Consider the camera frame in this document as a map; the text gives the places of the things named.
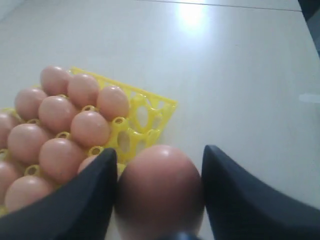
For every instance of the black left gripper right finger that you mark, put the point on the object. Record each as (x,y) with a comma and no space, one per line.
(242,207)

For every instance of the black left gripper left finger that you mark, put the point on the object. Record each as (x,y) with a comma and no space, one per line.
(79,210)

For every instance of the yellow plastic egg tray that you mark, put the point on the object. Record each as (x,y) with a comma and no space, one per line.
(147,118)

